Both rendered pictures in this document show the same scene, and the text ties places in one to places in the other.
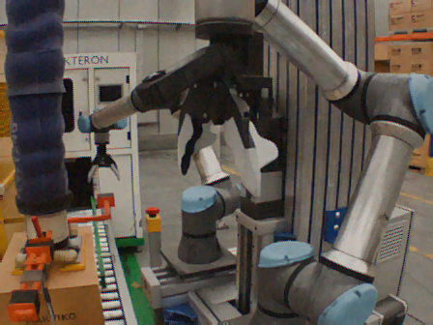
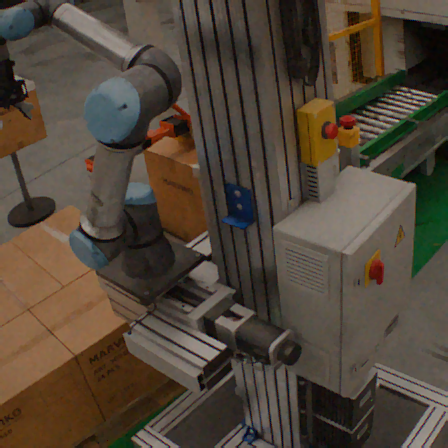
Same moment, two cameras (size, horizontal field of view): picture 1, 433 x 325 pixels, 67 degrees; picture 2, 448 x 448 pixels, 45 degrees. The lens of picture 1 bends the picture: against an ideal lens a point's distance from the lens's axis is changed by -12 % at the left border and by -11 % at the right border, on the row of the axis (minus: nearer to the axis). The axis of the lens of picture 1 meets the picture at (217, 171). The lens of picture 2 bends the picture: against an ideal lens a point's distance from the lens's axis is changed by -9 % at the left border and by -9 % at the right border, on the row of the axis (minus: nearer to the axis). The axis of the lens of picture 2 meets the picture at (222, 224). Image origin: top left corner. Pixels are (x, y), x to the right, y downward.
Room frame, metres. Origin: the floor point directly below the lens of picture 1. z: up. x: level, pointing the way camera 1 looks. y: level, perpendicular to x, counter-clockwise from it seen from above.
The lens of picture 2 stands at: (0.50, -1.46, 1.95)
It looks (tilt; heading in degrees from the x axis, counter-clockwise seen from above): 32 degrees down; 72
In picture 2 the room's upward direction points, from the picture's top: 9 degrees counter-clockwise
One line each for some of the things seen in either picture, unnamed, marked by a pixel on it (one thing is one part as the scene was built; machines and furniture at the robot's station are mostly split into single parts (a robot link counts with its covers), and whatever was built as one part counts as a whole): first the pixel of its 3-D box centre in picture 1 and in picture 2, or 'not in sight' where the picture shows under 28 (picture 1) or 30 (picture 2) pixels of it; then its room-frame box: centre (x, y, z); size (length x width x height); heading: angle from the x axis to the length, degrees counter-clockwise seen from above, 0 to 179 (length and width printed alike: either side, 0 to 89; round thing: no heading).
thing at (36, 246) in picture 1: (40, 250); (174, 126); (1.06, 0.60, 1.08); 0.10 x 0.08 x 0.06; 109
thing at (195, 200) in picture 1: (199, 208); not in sight; (1.16, 0.06, 1.20); 0.13 x 0.12 x 0.14; 146
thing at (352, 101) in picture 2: not in sight; (337, 106); (2.28, 1.36, 0.60); 1.60 x 0.10 x 0.09; 21
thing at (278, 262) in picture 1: (287, 274); (133, 211); (0.70, -0.15, 1.20); 0.13 x 0.12 x 0.14; 33
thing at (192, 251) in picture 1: (199, 241); not in sight; (1.16, 0.06, 1.09); 0.15 x 0.15 x 0.10
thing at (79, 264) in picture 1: (72, 248); not in sight; (1.32, 0.60, 0.97); 0.34 x 0.10 x 0.05; 19
